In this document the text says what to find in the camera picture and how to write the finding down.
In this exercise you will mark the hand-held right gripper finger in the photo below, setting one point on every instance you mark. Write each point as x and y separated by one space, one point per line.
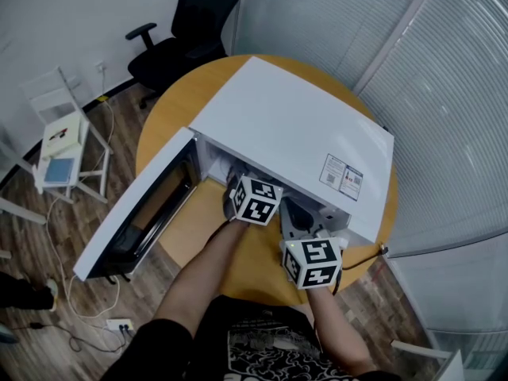
286 224
315 224

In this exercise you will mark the blue pad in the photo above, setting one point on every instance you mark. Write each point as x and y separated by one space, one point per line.
58 171

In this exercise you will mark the person's black printed shirt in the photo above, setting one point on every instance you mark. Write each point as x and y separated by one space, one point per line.
262 347

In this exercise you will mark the round wooden table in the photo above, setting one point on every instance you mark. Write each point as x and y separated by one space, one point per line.
178 101

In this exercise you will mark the person's right forearm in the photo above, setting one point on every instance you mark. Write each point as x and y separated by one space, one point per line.
337 324

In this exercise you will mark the person's left forearm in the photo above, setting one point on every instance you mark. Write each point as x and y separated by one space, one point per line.
206 268

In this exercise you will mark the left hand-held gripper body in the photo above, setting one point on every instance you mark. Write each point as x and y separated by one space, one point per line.
258 205

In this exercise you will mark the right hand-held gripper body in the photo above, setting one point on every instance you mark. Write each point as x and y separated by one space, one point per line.
313 264

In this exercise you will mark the black office chair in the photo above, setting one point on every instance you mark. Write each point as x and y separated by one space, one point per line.
190 42

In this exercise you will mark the beige flat box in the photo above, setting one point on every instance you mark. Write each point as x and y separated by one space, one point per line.
65 133

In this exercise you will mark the white power strip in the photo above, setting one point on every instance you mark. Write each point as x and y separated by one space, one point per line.
119 325

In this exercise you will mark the white microwave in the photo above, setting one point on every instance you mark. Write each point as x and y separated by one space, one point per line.
285 125

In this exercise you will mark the white folding chair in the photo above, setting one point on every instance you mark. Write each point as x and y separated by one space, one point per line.
51 93

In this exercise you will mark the white venetian blinds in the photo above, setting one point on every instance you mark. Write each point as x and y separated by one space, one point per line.
436 113

